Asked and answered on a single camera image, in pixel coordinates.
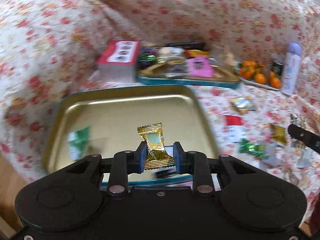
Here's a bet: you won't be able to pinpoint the white fruit plate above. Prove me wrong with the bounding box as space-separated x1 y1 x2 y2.
240 77 279 91

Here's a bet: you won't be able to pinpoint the black remote control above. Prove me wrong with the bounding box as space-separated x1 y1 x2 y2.
165 41 206 50

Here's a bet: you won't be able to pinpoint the silver yellow snack packet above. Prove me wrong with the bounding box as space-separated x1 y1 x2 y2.
230 96 258 114

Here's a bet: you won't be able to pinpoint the lilac rabbit thermos bottle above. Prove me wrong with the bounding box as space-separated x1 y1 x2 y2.
280 42 302 96

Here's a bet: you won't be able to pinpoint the mandarin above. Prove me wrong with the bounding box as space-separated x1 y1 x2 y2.
254 73 267 85
270 77 281 89
240 66 255 80

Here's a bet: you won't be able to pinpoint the purple green foil candies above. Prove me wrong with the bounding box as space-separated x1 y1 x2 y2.
138 47 158 69

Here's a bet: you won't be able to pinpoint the green white triangular packet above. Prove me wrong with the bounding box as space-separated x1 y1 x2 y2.
67 126 90 161

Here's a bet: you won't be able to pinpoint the front middle mandarin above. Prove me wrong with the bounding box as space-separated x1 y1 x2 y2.
254 73 267 85

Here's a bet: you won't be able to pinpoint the gold candy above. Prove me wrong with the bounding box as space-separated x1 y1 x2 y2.
137 123 175 170

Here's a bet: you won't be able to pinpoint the right mandarin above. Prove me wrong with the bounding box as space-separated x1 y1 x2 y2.
270 77 281 89

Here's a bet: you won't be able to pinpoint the dark coffee can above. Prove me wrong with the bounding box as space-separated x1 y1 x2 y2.
271 58 284 77

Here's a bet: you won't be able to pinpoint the empty gold teal tin tray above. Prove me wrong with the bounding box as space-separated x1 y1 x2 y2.
42 85 219 173

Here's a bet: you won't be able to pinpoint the floral sofa cover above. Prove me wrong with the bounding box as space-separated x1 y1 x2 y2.
0 0 320 221

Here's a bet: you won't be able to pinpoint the red white candy packet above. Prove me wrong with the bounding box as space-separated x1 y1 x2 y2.
225 115 243 126

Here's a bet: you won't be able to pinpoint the teal tin of snacks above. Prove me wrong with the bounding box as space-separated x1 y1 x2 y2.
137 46 240 89

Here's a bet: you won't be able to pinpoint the red white snack box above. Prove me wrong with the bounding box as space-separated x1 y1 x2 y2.
97 40 140 83

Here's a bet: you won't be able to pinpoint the yellow green triangular packet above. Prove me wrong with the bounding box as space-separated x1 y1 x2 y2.
270 124 287 146

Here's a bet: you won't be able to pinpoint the front left mandarin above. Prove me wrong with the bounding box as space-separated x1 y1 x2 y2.
240 66 255 80

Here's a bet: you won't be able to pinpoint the pink snack packet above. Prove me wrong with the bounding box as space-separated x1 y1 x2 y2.
187 56 214 77

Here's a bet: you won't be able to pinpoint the beige paper snack bag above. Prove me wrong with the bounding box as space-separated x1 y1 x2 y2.
217 45 238 73

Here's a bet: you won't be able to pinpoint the green foil candy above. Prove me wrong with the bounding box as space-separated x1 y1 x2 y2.
239 139 265 159

